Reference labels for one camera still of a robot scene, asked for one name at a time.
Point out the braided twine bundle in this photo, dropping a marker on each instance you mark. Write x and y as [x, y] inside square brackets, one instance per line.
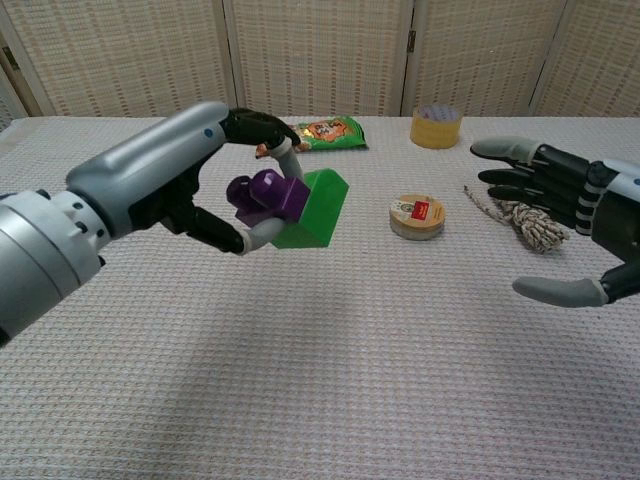
[535, 230]

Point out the green small block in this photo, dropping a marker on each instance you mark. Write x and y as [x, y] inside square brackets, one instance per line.
[320, 210]

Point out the green orange snack bag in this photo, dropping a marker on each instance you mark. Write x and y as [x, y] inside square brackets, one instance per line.
[335, 132]

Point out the white woven tablecloth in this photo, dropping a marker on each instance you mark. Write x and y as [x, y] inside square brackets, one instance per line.
[320, 375]

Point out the yellow tape roll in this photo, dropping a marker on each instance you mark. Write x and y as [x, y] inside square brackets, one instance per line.
[435, 132]

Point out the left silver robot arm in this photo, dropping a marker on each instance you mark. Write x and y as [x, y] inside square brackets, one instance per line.
[35, 255]

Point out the round golden tin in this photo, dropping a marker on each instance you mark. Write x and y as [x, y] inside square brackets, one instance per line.
[417, 215]

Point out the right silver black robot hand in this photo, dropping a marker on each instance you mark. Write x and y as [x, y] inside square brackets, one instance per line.
[560, 185]

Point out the purple small block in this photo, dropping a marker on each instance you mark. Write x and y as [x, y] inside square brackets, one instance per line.
[270, 192]

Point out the beige folding screen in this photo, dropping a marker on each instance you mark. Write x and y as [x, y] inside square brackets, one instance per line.
[320, 55]

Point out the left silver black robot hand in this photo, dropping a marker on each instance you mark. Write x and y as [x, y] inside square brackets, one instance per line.
[150, 160]

